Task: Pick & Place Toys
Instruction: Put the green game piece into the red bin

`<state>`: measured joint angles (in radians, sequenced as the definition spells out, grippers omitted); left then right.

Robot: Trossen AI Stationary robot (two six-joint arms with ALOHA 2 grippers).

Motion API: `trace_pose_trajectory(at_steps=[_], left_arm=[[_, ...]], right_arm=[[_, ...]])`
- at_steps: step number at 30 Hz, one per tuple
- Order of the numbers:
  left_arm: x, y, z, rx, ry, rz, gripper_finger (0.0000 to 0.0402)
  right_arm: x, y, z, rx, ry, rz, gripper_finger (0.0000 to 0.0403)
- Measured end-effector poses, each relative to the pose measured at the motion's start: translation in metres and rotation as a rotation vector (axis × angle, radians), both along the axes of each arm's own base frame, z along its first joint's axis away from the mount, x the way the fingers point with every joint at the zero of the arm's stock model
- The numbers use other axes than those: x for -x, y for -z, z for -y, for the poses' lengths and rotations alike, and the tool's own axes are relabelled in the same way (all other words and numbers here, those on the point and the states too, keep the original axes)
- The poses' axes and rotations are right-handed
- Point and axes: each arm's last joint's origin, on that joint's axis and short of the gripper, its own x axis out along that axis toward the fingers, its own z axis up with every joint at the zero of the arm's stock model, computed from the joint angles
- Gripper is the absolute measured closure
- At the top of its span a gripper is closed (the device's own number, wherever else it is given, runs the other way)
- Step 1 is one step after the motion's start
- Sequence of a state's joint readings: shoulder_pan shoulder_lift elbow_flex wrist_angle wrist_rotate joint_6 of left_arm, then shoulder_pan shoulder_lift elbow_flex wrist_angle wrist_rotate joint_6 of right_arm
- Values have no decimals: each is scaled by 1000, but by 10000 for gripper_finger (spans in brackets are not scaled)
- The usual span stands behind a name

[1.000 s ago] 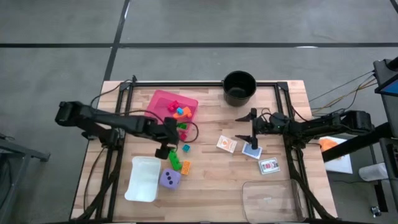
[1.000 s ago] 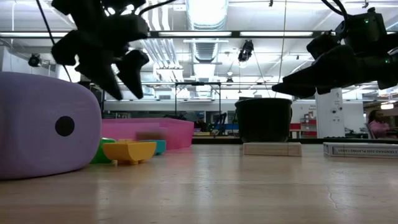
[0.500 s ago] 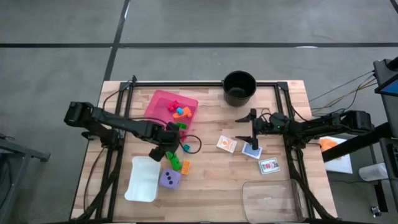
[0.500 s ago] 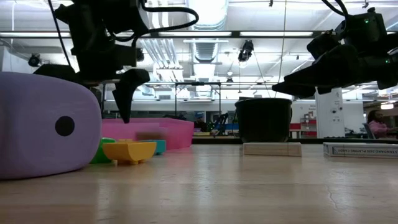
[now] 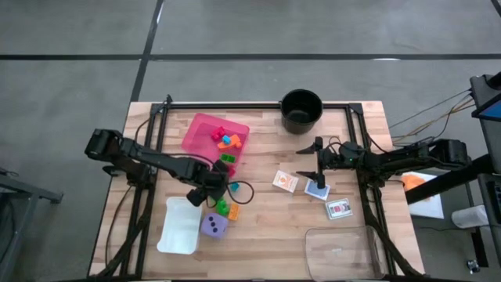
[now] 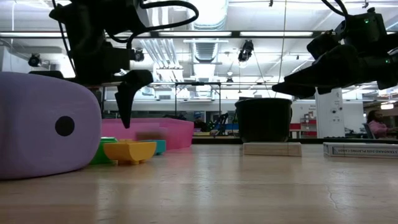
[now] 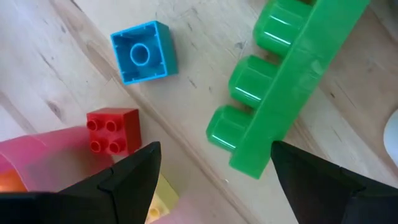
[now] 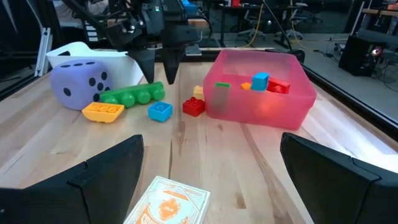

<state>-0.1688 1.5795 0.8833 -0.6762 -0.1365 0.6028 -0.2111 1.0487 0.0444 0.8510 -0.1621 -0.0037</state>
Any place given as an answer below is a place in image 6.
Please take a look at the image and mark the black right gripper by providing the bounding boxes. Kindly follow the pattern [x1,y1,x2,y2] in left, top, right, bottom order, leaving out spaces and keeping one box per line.
[272,30,382,99]

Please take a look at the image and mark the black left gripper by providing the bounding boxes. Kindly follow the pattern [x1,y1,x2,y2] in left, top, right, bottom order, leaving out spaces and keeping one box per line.
[29,34,155,129]

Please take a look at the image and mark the small green toy block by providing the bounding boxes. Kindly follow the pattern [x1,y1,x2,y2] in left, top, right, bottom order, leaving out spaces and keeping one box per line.
[90,137,119,165]

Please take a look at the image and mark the yellow toy block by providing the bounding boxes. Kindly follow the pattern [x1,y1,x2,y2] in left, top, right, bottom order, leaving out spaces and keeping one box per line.
[102,139,157,166]

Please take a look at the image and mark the blue playing card deck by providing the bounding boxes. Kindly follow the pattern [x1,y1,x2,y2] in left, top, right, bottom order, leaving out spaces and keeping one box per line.
[323,142,398,160]

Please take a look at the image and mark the purple foam die black dots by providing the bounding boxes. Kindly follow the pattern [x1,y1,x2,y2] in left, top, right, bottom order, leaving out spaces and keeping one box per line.
[0,72,103,181]

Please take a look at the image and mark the teal toy block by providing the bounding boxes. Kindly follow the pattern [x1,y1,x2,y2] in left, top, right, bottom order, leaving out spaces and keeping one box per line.
[146,139,167,156]

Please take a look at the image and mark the white pillar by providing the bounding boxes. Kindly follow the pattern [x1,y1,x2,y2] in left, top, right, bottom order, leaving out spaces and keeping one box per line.
[314,86,346,139]

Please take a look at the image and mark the red shelf unit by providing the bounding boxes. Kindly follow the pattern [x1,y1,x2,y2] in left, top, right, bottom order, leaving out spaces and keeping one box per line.
[289,118,318,139]

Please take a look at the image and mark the black ceiling spotlight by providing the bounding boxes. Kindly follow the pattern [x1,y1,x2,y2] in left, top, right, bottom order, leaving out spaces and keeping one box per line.
[27,53,42,68]
[237,39,254,63]
[132,49,146,63]

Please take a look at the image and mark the black bucket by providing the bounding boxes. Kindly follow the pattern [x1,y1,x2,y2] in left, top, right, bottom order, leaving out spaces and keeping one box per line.
[234,98,293,143]

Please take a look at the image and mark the person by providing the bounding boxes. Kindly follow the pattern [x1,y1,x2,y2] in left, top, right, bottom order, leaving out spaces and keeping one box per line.
[366,109,398,140]
[193,112,208,132]

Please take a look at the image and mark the black ceiling light track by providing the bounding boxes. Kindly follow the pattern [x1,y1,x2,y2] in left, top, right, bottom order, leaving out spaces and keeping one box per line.
[0,30,330,39]

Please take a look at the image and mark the pink plastic bin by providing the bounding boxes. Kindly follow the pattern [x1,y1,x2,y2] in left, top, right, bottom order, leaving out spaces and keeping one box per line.
[101,117,195,151]

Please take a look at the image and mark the hanging black cable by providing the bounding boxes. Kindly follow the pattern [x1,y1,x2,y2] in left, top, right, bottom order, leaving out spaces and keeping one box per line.
[274,0,287,98]

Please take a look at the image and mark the black aluminium table frame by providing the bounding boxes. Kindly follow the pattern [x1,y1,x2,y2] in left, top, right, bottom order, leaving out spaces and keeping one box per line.
[191,137,398,145]

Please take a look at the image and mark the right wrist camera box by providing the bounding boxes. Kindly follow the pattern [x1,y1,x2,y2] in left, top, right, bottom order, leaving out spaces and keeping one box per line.
[344,7,388,44]

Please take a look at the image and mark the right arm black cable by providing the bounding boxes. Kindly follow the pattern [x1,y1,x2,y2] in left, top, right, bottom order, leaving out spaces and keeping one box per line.
[320,0,349,19]

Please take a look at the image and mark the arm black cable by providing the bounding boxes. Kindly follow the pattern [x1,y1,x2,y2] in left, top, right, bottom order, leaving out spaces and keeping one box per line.
[105,0,200,44]
[320,0,349,19]

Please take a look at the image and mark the black metal frame stand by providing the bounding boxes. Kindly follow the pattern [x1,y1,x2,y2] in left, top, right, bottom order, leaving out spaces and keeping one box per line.
[174,81,222,123]

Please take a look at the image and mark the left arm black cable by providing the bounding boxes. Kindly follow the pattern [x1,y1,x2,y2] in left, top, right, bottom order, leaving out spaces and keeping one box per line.
[105,0,200,44]

